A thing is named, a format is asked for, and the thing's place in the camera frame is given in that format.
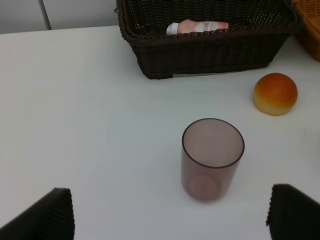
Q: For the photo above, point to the dark brown wicker basket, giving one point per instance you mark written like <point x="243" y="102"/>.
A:
<point x="257" y="30"/>

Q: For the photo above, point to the translucent purple plastic cup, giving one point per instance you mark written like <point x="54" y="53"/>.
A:
<point x="211" y="151"/>

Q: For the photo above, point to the red yellow peach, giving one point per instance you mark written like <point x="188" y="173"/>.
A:
<point x="275" y="94"/>

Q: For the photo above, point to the orange wicker basket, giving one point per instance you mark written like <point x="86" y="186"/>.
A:
<point x="309" y="36"/>

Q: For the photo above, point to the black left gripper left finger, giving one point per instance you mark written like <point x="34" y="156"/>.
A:
<point x="50" y="218"/>

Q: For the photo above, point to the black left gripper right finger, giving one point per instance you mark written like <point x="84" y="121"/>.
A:
<point x="292" y="215"/>

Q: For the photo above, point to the pink bottle white cap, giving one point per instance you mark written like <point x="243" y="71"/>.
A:
<point x="189" y="26"/>

